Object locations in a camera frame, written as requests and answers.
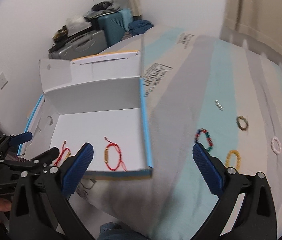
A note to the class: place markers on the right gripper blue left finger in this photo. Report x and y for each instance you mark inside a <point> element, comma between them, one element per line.
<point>74,168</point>

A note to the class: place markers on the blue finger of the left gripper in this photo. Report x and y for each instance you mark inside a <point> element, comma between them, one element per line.
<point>20,138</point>
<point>46,157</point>

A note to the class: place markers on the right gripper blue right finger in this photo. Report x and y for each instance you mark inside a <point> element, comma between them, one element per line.
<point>211,169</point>

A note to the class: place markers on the red cord bracelet gold tube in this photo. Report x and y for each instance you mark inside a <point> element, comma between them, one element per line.
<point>65,153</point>

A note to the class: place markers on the white pearl strand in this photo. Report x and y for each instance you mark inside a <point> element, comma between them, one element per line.
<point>220,107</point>

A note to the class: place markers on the blue and yellow cardboard box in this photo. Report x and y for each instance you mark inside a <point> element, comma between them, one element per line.
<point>89,98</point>

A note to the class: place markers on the striped bed sheet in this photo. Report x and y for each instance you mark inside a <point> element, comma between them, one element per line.
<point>184,74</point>

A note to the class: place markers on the grey suitcase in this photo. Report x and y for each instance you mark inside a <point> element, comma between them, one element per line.
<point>85,45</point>

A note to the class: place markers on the teal suitcase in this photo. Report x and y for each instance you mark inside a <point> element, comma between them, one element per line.
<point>115,25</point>

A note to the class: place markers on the dark blue clothing pile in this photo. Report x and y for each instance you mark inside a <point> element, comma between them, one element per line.
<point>139,27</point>

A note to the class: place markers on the beige pillow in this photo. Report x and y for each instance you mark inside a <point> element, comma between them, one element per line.
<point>259,19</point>

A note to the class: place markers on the white wall socket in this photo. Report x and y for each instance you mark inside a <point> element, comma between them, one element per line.
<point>3,80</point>

